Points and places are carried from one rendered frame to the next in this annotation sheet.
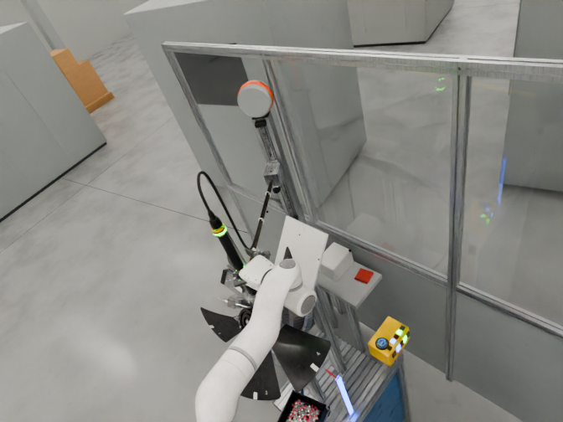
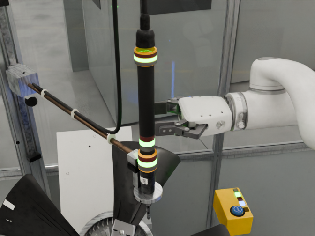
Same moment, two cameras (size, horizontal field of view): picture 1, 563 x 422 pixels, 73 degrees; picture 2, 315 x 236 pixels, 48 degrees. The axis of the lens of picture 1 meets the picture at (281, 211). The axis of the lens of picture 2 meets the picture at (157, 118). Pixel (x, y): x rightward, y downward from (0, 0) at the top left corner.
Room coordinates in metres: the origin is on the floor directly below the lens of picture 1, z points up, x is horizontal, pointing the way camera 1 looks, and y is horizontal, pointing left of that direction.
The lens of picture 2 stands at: (0.66, 0.78, 2.04)
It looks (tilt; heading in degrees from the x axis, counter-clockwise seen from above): 31 degrees down; 294
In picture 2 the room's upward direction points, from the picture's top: straight up
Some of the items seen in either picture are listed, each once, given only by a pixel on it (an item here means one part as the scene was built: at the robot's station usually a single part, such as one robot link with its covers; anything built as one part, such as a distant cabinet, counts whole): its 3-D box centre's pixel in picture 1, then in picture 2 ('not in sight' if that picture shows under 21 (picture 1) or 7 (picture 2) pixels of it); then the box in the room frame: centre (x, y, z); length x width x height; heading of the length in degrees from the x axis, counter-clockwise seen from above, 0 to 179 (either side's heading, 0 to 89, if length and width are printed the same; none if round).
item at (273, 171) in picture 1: (274, 173); (22, 80); (1.52, -0.03, 1.53); 0.10 x 0.07 x 0.08; 158
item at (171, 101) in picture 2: not in sight; (180, 107); (0.89, 0.13, 1.65); 0.05 x 0.05 x 0.03; 41
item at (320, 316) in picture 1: (325, 329); not in sight; (1.24, 0.00, 0.58); 0.09 x 0.04 x 1.15; 33
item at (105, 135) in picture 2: (261, 220); (74, 114); (1.22, 0.09, 1.53); 0.54 x 0.01 x 0.01; 158
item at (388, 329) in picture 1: (389, 342); (231, 212); (0.80, -0.24, 1.02); 0.16 x 0.10 x 0.11; 123
